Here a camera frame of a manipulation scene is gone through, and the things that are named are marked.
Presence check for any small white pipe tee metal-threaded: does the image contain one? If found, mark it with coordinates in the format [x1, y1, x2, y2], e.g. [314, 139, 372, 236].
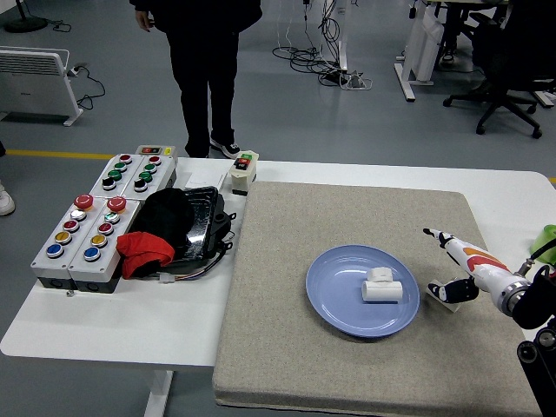
[427, 277, 464, 314]

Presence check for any white table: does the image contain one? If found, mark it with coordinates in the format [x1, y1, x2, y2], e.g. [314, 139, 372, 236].
[0, 156, 556, 417]

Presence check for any white desk with side panel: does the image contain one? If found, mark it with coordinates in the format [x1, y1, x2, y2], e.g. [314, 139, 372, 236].
[394, 0, 513, 103]

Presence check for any black cloth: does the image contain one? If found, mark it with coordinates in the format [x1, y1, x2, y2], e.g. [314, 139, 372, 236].
[129, 188, 195, 244]

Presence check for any five-button control box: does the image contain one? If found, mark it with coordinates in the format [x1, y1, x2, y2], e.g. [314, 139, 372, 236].
[68, 195, 141, 293]
[30, 194, 103, 290]

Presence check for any white panel heater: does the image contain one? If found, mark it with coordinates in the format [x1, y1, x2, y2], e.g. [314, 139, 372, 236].
[0, 46, 84, 128]

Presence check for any red cloth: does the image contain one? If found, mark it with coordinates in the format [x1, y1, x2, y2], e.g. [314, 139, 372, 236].
[116, 231, 175, 280]

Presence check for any black heater power cable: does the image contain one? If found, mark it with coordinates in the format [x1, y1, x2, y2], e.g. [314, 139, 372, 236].
[67, 63, 107, 112]

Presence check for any large white pipe tee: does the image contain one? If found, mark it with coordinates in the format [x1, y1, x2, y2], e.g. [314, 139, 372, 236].
[361, 267, 403, 304]

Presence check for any white desk leg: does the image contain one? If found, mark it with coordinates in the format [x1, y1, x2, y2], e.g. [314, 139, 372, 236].
[336, 0, 351, 73]

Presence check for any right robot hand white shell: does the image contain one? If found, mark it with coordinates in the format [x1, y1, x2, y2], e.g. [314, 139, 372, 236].
[423, 227, 519, 306]

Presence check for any four-button control box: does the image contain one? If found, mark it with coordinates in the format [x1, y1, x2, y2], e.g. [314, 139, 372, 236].
[121, 155, 179, 201]
[89, 153, 144, 201]

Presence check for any black device with cables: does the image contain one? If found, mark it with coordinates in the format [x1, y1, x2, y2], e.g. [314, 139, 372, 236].
[158, 208, 238, 283]

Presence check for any grey-brown mat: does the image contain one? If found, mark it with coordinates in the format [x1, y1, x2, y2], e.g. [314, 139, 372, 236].
[212, 181, 552, 417]

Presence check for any white start-stop switch box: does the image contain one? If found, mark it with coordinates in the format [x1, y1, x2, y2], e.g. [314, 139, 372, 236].
[228, 150, 261, 197]

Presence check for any white paper card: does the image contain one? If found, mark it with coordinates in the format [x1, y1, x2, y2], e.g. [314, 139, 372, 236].
[175, 170, 229, 192]

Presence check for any green cup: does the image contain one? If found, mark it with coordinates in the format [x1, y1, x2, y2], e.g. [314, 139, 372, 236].
[529, 223, 556, 265]

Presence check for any black office chair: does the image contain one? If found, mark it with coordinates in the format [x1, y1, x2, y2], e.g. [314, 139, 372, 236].
[442, 0, 556, 140]

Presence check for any grey rocker switch box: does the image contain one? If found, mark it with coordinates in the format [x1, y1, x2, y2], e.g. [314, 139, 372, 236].
[136, 145, 177, 158]

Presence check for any tangle of floor cables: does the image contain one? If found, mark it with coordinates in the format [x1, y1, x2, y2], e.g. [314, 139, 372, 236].
[272, 0, 348, 87]

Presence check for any black stand base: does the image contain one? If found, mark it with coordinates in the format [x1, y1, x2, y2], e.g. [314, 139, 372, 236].
[3, 0, 50, 34]

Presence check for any blue round plate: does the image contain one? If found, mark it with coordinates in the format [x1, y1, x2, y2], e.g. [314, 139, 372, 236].
[305, 244, 421, 340]

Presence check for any black plastic tray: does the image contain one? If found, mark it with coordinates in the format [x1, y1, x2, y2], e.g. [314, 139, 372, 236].
[129, 186, 225, 266]

